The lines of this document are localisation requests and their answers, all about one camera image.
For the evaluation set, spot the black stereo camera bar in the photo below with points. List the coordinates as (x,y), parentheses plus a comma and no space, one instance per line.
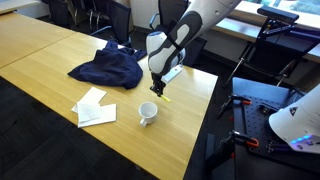
(278,14)

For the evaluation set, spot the white paper napkin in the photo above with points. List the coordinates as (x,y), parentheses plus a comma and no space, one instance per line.
(88,112)
(108,115)
(92,95)

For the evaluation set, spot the black robot stand cart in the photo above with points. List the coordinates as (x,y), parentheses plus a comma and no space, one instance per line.
(260,88)

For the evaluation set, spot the light wooden window bench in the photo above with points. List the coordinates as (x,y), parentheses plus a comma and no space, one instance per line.
(240,31)

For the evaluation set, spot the black mesh office chair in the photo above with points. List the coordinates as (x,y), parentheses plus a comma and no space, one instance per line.
(60,11)
(195,51)
(118,18)
(83,11)
(166,10)

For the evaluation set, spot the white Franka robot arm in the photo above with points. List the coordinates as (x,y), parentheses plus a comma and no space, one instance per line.
(200,16)

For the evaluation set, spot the navy blue cloth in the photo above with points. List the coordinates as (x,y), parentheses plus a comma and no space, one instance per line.
(110,68)

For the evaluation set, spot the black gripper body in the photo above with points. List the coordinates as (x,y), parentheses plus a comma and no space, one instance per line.
(158,81)

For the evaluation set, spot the yellow marker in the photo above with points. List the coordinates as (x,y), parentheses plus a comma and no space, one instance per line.
(165,98)

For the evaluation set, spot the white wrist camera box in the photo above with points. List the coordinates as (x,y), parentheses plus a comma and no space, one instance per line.
(172,74)

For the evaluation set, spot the small black bracket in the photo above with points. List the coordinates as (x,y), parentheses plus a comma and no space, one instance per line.
(267,109)

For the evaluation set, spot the white ceramic mug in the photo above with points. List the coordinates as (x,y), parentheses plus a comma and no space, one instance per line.
(148,111)

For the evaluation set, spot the black orange bar clamp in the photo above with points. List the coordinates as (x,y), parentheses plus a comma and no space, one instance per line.
(240,138)
(233,100)

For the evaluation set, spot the black camera tripod stand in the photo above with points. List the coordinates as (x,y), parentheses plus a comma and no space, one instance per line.
(273,53)

